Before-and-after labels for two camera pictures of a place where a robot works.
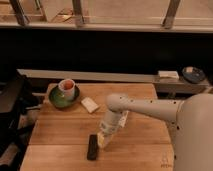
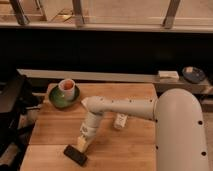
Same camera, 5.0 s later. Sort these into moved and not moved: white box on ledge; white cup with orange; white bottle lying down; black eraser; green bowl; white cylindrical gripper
Moved: black eraser; white cylindrical gripper
Not moved: white cup with orange; white bottle lying down; white box on ledge; green bowl
